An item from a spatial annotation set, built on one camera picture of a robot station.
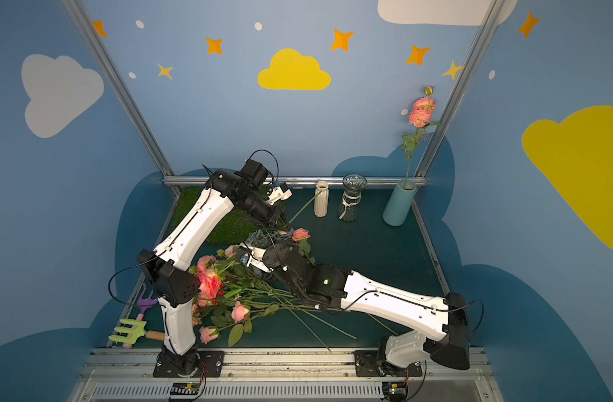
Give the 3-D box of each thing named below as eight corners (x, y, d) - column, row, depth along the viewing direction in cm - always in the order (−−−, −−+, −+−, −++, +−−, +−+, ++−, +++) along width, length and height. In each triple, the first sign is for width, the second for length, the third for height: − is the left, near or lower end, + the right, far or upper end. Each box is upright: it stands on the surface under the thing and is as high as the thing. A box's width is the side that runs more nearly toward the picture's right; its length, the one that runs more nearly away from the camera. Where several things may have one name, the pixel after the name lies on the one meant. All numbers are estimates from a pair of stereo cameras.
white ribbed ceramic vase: (314, 218, 115) (315, 190, 101) (314, 209, 119) (315, 181, 104) (326, 218, 115) (328, 191, 101) (325, 209, 119) (328, 181, 104)
